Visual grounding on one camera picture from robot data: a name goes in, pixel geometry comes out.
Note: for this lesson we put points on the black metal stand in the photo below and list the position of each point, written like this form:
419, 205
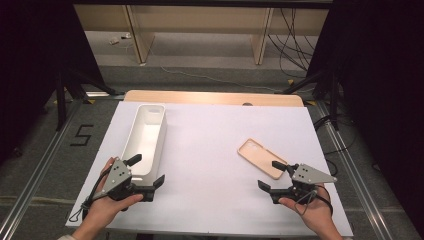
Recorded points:
60, 100
334, 100

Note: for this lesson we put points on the small white plug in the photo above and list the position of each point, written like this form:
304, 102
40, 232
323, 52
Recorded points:
126, 35

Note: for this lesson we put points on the white table board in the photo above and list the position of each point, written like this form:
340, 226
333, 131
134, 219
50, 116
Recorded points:
216, 150

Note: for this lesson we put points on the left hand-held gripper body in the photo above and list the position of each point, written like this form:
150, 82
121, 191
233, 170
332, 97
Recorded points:
116, 176

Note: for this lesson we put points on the person's right hand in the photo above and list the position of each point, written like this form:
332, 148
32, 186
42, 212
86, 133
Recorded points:
315, 213

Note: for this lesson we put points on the aluminium floor rail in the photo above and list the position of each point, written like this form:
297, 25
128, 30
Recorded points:
352, 166
41, 166

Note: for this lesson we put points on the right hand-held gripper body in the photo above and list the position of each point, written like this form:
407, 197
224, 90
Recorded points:
308, 175

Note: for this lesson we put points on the wooden desk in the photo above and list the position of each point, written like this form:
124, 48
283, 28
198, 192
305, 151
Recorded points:
200, 20

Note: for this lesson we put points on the white plastic storage bin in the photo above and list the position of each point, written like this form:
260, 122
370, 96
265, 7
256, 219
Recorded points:
146, 140

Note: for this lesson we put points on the white power adapter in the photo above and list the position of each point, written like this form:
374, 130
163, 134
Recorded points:
114, 40

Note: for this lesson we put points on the black curtain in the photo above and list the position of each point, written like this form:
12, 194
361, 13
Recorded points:
26, 50
383, 66

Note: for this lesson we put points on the person's left hand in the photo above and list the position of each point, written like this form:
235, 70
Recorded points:
103, 210

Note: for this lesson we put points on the light wooden table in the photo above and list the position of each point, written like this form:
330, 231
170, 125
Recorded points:
200, 97

